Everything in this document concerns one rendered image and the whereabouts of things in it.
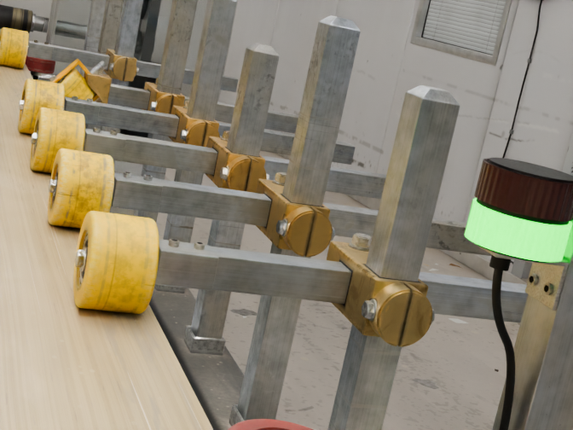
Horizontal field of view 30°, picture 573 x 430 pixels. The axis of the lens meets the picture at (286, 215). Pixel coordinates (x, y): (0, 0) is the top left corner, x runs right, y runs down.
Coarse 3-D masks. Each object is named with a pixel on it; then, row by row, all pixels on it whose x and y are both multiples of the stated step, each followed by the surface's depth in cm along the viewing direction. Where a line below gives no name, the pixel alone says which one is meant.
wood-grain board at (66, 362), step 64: (0, 128) 157; (0, 192) 120; (0, 256) 97; (64, 256) 101; (0, 320) 81; (64, 320) 84; (128, 320) 87; (0, 384) 70; (64, 384) 72; (128, 384) 74
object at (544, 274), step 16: (496, 160) 64; (512, 160) 66; (544, 176) 62; (560, 176) 63; (496, 208) 62; (560, 224) 62; (496, 256) 63; (512, 256) 62; (496, 272) 65; (544, 272) 66; (560, 272) 64; (496, 288) 65; (528, 288) 68; (544, 288) 65; (560, 288) 65; (496, 304) 65; (544, 304) 66; (496, 320) 66; (512, 352) 66; (512, 368) 66; (512, 384) 67; (512, 400) 67
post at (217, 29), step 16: (208, 0) 157; (224, 0) 155; (208, 16) 156; (224, 16) 156; (208, 32) 156; (224, 32) 156; (208, 48) 156; (224, 48) 157; (208, 64) 157; (224, 64) 158; (208, 80) 157; (192, 96) 159; (208, 96) 158; (192, 112) 158; (208, 112) 159; (176, 176) 163; (192, 176) 161; (176, 224) 162; (192, 224) 163
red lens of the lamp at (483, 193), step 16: (480, 176) 64; (496, 176) 62; (512, 176) 61; (528, 176) 61; (480, 192) 63; (496, 192) 62; (512, 192) 61; (528, 192) 61; (544, 192) 61; (560, 192) 61; (512, 208) 62; (528, 208) 61; (544, 208) 61; (560, 208) 62
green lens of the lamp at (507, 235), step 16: (480, 208) 63; (480, 224) 63; (496, 224) 62; (512, 224) 62; (528, 224) 61; (544, 224) 62; (480, 240) 63; (496, 240) 62; (512, 240) 62; (528, 240) 62; (544, 240) 62; (560, 240) 62; (528, 256) 62; (544, 256) 62; (560, 256) 63
